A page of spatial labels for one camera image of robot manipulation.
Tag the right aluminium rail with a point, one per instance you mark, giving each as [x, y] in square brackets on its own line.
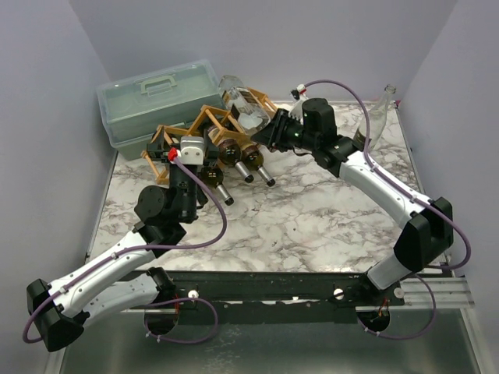
[444, 293]

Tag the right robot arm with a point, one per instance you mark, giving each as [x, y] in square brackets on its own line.
[426, 232]

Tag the wine bottle in rack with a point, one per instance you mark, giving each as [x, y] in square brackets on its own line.
[212, 133]

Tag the green plastic toolbox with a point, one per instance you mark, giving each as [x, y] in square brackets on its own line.
[132, 108]

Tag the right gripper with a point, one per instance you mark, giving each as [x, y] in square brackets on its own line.
[274, 130]

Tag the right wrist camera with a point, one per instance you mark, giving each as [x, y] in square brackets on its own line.
[299, 95]

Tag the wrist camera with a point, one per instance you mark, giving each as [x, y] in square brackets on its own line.
[189, 150]
[299, 95]

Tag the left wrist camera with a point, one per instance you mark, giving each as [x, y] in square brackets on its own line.
[189, 150]

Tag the clear glass bottle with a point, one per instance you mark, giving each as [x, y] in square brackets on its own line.
[378, 119]

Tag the clear square liquor bottle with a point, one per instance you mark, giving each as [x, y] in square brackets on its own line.
[251, 115]

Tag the wooden wine rack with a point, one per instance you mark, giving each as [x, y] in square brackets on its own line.
[229, 128]

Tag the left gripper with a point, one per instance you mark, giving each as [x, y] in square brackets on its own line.
[157, 149]

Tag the green wine bottle black neck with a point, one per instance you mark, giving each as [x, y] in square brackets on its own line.
[230, 155]

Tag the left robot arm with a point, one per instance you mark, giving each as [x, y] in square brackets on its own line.
[61, 309]

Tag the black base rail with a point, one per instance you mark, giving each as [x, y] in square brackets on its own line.
[269, 297]

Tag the green wine bottle silver neck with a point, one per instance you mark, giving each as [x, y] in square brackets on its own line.
[254, 161]

